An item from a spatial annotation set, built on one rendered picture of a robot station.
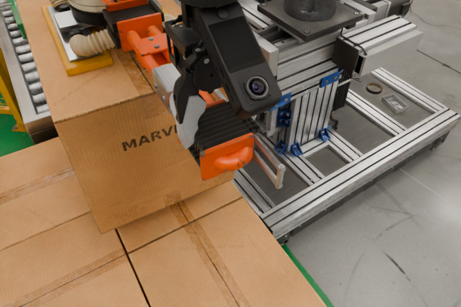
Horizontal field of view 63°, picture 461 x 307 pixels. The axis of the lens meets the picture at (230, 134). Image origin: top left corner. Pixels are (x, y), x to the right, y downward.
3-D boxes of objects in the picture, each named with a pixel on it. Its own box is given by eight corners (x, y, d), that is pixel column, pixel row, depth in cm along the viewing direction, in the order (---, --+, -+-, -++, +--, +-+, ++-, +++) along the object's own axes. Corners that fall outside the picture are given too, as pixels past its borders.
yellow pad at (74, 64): (42, 12, 103) (36, -6, 99) (79, 5, 106) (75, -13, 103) (68, 77, 82) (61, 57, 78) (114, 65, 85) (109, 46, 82)
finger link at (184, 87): (197, 116, 48) (219, 54, 43) (203, 124, 47) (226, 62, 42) (163, 116, 45) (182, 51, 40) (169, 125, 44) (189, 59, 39)
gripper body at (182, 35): (221, 48, 50) (219, -46, 42) (254, 84, 45) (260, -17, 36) (167, 64, 48) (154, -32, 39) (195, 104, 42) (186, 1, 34)
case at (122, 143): (57, 105, 137) (14, -3, 109) (162, 75, 151) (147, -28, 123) (101, 235, 99) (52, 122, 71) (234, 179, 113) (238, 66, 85)
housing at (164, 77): (152, 91, 62) (148, 68, 59) (191, 80, 64) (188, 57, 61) (168, 116, 58) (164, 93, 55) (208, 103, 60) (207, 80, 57)
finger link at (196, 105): (173, 125, 53) (192, 68, 48) (191, 153, 49) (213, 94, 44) (153, 127, 51) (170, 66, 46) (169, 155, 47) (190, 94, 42)
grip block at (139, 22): (107, 33, 76) (100, 5, 71) (154, 22, 79) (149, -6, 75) (119, 53, 70) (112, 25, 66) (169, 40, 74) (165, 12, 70)
